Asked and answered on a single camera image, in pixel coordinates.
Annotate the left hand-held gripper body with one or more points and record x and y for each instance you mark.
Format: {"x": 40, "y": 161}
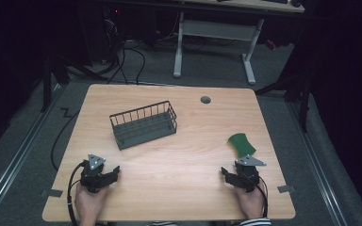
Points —
{"x": 92, "y": 179}

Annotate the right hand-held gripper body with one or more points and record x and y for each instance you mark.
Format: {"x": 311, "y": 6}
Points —
{"x": 247, "y": 175}

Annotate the person's left hand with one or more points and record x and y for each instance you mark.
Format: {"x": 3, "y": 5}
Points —
{"x": 89, "y": 204}

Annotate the person's right hand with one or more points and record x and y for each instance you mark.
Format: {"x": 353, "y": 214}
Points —
{"x": 254, "y": 204}

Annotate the green sponge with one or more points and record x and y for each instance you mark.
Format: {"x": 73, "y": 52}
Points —
{"x": 241, "y": 145}

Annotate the grey tape strip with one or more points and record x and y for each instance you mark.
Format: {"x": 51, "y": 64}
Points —
{"x": 286, "y": 189}
{"x": 55, "y": 193}

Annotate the person's striped right sleeve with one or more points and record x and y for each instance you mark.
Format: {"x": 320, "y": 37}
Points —
{"x": 256, "y": 222}

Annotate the black metal stand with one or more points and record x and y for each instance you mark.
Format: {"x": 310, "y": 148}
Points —
{"x": 304, "y": 100}
{"x": 46, "y": 81}

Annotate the dark computer tower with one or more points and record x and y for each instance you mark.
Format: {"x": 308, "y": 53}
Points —
{"x": 111, "y": 31}

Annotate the white-legged wooden desk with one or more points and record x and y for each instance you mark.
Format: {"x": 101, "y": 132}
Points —
{"x": 217, "y": 29}

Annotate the metal floor rail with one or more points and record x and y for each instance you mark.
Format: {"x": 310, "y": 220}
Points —
{"x": 320, "y": 169}
{"x": 15, "y": 160}

